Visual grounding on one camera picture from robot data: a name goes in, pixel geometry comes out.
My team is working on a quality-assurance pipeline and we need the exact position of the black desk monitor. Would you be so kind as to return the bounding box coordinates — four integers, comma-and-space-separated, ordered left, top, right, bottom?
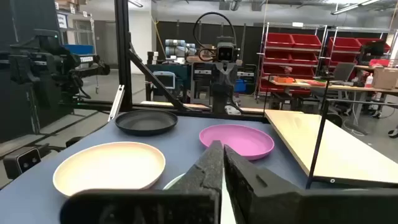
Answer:
359, 40, 386, 62

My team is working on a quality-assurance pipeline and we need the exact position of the blue plastic bin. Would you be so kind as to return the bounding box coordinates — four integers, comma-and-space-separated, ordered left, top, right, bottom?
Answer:
63, 44, 95, 56

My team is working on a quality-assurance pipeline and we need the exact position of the left arm's black wrist camera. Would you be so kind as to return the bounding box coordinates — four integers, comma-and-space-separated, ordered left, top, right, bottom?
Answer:
216, 42, 237, 62

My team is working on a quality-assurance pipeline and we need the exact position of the metal rack with red bins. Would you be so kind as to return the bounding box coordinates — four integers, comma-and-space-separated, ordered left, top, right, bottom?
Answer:
325, 27, 398, 82
256, 22, 328, 96

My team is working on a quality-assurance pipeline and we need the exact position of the small white-framed screen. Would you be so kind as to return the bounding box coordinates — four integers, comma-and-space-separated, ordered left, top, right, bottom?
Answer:
151, 70, 177, 90

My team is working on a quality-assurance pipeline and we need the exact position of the large black panel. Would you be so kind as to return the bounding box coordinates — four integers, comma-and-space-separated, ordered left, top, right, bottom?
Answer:
0, 0, 65, 142

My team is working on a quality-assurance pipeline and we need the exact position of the white plastic plate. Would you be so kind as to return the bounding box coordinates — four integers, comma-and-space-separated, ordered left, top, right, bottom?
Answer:
163, 170, 237, 224

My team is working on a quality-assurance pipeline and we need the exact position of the peach plastic plate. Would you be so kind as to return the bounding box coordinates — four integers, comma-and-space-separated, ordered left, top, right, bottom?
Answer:
52, 141, 167, 197

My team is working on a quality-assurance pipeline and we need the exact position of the black wire dish rack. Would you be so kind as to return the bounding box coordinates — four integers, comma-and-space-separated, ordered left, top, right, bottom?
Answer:
263, 74, 398, 190

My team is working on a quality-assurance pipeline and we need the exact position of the purple plastic plate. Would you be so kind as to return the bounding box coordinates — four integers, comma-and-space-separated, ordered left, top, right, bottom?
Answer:
198, 124, 275, 162

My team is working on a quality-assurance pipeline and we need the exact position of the small black camera box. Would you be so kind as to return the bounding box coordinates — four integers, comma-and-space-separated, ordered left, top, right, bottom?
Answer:
2, 146, 43, 180

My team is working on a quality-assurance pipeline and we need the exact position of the brown cardboard box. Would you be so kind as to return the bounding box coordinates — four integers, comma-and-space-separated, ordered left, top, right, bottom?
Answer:
372, 67, 398, 90

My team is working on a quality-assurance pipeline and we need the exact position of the black plastic plate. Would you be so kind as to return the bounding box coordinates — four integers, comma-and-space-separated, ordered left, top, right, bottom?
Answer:
114, 109, 179, 137

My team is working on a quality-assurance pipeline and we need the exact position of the white metal bar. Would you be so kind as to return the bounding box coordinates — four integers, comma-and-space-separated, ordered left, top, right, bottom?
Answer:
107, 84, 126, 123

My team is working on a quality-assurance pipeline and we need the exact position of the grey open laptop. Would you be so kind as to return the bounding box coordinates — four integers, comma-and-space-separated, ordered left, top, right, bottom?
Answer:
332, 62, 357, 83

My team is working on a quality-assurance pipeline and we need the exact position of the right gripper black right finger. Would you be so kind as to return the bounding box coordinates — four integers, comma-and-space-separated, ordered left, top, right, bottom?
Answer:
223, 144, 398, 224

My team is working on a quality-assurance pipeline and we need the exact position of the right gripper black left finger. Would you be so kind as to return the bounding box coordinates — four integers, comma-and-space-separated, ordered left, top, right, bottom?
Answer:
59, 139, 224, 224

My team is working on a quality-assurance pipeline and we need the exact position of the long wooden office desk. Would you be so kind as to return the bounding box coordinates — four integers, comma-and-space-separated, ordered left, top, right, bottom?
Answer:
269, 77, 398, 125

